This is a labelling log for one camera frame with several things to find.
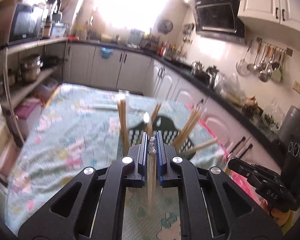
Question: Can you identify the wall fan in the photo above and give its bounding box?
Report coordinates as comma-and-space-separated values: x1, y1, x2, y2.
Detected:
157, 19, 173, 35

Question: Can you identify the dark green utensil basket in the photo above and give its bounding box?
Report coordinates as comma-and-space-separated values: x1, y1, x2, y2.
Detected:
128, 115, 194, 155

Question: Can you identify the person right hand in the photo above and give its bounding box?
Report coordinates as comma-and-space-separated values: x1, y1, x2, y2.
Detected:
261, 199, 294, 230

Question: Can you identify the white upper cabinet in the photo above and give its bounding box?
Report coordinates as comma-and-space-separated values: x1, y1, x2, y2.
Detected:
238, 0, 300, 32

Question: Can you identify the black microwave oven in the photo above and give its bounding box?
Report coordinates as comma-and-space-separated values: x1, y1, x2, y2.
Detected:
0, 2, 44, 46

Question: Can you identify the stainless steel pot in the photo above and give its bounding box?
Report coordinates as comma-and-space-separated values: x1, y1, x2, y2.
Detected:
20, 54, 43, 83

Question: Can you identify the hanging strainer ladle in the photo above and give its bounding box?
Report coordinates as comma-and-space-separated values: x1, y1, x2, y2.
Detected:
236, 40, 253, 76

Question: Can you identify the hello kitty tablecloth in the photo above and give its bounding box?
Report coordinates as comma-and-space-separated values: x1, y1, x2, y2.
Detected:
5, 82, 231, 240

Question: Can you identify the plastic bag of food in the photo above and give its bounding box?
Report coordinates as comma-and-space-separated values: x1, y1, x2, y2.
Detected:
214, 72, 247, 107

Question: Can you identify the black blender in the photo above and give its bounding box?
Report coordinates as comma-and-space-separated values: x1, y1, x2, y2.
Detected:
42, 0, 62, 39

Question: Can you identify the metal shelf rack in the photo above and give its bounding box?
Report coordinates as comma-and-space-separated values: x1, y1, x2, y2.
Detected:
0, 36, 68, 145

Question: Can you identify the grey rice cooker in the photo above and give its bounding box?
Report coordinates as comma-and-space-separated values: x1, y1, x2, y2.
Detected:
278, 106, 300, 145

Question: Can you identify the hanging steel ladle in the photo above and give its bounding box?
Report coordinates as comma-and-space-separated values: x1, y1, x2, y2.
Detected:
247, 40, 262, 72

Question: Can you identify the blue hanging basket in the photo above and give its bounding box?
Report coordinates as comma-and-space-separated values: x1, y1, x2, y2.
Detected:
100, 47, 114, 59

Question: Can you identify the black range hood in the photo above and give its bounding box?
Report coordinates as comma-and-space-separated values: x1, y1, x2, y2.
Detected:
184, 0, 245, 43

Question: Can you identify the green hanging spatula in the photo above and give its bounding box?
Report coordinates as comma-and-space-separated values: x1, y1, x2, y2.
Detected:
271, 50, 285, 82

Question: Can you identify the pink towel blanket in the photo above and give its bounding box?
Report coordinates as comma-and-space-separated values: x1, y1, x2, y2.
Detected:
187, 118, 267, 210

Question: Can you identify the pink lidded storage box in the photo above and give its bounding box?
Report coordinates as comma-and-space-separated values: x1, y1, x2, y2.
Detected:
14, 98, 41, 139

